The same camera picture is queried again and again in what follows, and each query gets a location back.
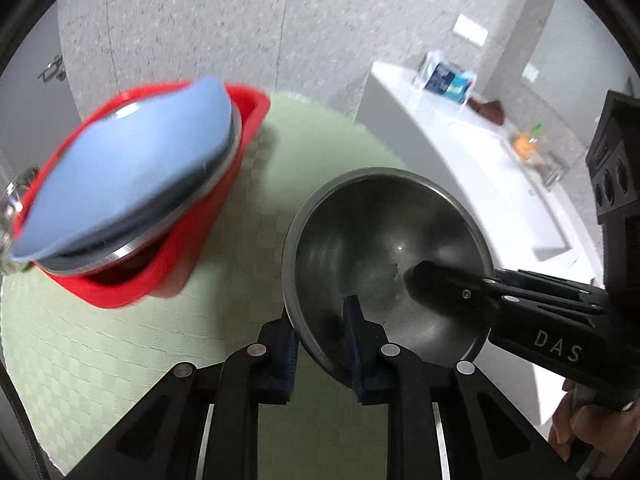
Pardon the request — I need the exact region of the medium steel bowl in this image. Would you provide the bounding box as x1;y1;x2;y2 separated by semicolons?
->
281;168;495;386

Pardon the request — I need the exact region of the large wide steel bowl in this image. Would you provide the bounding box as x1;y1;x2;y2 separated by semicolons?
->
37;105;242;276

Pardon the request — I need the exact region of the light blue square plate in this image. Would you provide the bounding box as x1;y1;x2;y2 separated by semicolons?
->
11;77;233;261

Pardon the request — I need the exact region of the person's right hand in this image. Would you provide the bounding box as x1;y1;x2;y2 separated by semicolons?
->
548;379;639;476

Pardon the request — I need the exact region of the white counter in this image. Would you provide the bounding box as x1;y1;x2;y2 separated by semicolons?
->
354;58;609;428

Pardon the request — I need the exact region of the sink faucet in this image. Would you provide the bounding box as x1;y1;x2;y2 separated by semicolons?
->
535;152;567;190

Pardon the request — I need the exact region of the orange bottle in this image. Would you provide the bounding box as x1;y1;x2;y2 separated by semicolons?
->
511;122;544;160

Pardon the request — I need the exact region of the red plastic basin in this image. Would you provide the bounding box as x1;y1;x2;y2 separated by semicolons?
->
10;80;270;309

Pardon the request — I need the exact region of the brown cloth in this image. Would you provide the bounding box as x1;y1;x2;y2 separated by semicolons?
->
466;98;506;126

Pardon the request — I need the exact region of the green table mat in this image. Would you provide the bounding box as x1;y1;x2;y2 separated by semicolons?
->
1;93;401;474

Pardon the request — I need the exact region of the blue tissue pack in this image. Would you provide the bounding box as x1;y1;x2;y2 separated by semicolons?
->
412;51;477;105

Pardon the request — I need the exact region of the small ribbed steel bowl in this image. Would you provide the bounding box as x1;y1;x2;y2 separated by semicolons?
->
1;166;39;276

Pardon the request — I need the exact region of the grey door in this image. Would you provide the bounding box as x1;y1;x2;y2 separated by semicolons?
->
0;6;80;184

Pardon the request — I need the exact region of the single wall socket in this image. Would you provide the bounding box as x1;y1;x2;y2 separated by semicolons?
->
522;63;539;82

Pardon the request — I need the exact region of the double wall switch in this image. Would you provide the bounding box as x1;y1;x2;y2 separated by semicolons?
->
452;14;488;48

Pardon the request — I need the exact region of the door handle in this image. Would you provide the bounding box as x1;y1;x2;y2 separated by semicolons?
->
37;54;66;84

